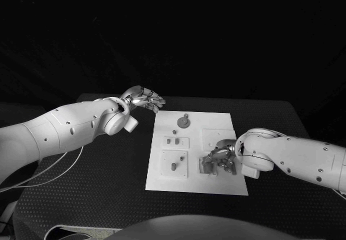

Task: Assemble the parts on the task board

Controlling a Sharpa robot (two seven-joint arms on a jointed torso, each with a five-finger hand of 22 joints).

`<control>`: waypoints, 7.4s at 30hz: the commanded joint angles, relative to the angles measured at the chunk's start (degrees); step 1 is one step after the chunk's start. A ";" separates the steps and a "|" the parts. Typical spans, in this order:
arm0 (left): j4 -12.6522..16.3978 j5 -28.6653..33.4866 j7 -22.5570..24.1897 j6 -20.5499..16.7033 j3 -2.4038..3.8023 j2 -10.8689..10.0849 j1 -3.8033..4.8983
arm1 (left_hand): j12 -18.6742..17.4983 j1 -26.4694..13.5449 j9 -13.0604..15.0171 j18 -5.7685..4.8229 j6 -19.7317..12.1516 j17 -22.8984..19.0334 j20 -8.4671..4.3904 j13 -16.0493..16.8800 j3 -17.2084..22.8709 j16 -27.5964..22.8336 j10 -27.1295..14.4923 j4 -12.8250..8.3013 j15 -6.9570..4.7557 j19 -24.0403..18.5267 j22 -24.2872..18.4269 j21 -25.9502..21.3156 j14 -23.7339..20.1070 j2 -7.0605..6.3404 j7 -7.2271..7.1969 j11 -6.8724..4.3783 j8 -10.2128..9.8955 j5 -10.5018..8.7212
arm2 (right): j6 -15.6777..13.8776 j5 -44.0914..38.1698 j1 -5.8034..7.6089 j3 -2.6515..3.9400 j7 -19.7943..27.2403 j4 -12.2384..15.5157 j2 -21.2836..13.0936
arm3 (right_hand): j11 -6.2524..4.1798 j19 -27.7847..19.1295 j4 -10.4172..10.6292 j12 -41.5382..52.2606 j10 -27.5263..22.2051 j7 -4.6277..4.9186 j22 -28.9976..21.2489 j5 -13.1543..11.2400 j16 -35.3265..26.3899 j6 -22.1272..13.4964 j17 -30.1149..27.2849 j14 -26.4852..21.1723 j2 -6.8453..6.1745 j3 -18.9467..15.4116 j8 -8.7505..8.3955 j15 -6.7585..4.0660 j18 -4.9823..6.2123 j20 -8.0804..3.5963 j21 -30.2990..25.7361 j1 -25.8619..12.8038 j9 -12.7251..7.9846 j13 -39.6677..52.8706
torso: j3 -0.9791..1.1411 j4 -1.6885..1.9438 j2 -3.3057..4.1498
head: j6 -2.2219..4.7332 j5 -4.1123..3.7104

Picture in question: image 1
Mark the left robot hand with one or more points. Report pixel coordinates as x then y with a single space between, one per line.
143 98

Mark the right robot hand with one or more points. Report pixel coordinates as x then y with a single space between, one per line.
222 152

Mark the large grey cylinder block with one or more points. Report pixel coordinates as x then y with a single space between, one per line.
209 169

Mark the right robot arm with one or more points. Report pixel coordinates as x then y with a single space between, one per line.
291 155

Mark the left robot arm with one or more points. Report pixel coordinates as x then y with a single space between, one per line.
53 131

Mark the white task board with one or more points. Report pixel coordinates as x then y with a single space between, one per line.
196 181

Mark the grey gear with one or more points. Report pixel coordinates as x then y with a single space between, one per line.
183 122

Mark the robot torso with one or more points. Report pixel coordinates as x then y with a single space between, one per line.
202 228

